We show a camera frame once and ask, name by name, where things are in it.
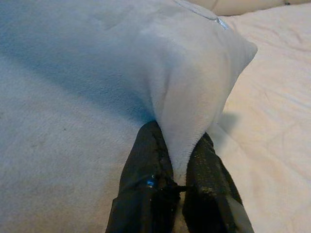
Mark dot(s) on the grey plush pillow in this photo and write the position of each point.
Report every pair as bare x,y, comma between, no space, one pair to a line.
97,85

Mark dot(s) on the white quilted mattress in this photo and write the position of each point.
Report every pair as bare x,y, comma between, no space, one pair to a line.
272,109

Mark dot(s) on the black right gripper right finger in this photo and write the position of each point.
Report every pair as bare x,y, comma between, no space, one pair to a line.
209,189

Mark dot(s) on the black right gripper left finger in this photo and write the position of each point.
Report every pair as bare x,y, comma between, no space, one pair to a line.
143,182

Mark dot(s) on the cream long bolster pillow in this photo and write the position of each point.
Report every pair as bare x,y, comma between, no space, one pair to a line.
243,6

